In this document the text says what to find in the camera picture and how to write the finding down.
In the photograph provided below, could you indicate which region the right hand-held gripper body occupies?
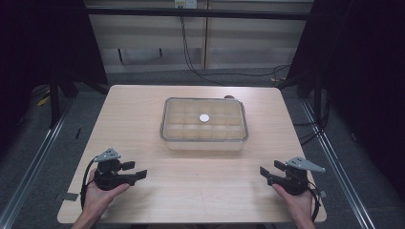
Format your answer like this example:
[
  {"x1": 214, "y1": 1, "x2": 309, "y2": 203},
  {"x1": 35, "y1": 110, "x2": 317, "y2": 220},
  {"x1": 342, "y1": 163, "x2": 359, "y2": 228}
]
[{"x1": 273, "y1": 156, "x2": 327, "y2": 197}]

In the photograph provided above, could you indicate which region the person's right hand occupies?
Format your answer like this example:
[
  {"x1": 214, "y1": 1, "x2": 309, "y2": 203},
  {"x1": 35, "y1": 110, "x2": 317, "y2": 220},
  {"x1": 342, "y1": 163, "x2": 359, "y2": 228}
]
[{"x1": 271, "y1": 183, "x2": 315, "y2": 221}]

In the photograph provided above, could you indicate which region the hand-held gripper black cable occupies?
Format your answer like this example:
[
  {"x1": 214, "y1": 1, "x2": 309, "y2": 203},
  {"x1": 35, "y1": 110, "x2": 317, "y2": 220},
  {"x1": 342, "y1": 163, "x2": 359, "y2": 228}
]
[
  {"x1": 79, "y1": 155, "x2": 98, "y2": 212},
  {"x1": 306, "y1": 180, "x2": 322, "y2": 222}
]

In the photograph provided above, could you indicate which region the long black power cable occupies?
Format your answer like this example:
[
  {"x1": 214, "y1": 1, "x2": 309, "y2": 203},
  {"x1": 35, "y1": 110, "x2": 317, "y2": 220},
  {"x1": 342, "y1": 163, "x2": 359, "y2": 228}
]
[{"x1": 179, "y1": 15, "x2": 292, "y2": 88}]

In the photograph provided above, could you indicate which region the metal floor rail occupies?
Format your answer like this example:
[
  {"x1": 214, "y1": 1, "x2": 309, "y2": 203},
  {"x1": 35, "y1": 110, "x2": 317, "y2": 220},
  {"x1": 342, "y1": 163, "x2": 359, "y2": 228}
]
[
  {"x1": 299, "y1": 98, "x2": 378, "y2": 229},
  {"x1": 0, "y1": 100, "x2": 75, "y2": 229}
]

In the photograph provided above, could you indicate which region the yellow floor tape piece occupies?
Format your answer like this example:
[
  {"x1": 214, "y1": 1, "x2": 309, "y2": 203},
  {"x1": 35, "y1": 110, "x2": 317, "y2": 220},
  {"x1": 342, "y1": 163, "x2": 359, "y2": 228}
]
[{"x1": 36, "y1": 94, "x2": 52, "y2": 107}]

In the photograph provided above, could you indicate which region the white wall socket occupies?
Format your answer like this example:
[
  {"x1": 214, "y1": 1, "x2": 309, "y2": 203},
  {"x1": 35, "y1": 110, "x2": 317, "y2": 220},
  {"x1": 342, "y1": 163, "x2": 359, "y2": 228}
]
[{"x1": 174, "y1": 0, "x2": 199, "y2": 10}]

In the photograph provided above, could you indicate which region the person's left hand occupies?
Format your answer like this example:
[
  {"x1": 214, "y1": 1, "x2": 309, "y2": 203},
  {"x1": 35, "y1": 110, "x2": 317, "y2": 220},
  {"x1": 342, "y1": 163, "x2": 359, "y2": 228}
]
[{"x1": 81, "y1": 168, "x2": 131, "y2": 220}]

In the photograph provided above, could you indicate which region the black metal stand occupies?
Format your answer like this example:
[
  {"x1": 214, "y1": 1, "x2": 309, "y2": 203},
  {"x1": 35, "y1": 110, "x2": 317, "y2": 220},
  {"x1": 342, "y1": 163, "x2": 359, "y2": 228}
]
[{"x1": 47, "y1": 71, "x2": 62, "y2": 130}]

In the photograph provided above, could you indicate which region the black horizontal bar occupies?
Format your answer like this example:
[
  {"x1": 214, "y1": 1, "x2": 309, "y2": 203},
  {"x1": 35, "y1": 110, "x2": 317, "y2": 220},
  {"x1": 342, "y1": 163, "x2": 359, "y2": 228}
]
[{"x1": 85, "y1": 7, "x2": 312, "y2": 21}]

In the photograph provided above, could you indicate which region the clear plastic storage box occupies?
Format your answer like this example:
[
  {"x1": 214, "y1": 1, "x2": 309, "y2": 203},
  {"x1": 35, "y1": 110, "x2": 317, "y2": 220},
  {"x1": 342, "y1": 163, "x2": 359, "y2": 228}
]
[{"x1": 160, "y1": 96, "x2": 249, "y2": 152}]

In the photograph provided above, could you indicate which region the right hand-held gripper black cable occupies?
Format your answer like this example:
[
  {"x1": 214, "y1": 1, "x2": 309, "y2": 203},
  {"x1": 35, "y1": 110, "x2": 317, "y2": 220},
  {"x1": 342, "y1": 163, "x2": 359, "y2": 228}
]
[{"x1": 306, "y1": 180, "x2": 322, "y2": 222}]

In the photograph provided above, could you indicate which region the left hand-held gripper black cable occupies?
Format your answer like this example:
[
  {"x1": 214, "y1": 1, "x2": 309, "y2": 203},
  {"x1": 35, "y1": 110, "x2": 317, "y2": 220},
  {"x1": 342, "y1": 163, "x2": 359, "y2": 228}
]
[{"x1": 79, "y1": 155, "x2": 98, "y2": 212}]

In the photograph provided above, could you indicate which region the black curtain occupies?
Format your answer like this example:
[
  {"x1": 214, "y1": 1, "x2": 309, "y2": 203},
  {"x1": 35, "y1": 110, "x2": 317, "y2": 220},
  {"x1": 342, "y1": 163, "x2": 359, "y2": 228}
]
[
  {"x1": 275, "y1": 0, "x2": 405, "y2": 192},
  {"x1": 0, "y1": 0, "x2": 109, "y2": 154}
]

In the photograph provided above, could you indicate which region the bundle of black floor cables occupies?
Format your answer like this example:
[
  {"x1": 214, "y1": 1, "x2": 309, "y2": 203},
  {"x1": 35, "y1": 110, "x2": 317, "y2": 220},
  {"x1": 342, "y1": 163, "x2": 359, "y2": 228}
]
[{"x1": 291, "y1": 89, "x2": 332, "y2": 148}]

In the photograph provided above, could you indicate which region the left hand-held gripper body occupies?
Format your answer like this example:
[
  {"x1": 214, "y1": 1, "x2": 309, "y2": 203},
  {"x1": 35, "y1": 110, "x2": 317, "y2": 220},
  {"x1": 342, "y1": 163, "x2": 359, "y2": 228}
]
[{"x1": 93, "y1": 148, "x2": 137, "y2": 192}]

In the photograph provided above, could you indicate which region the clear plastic compartment box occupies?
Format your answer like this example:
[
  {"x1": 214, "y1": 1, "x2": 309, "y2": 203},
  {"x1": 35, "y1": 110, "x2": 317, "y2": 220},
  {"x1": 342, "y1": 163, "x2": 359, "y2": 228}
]
[{"x1": 160, "y1": 96, "x2": 249, "y2": 143}]

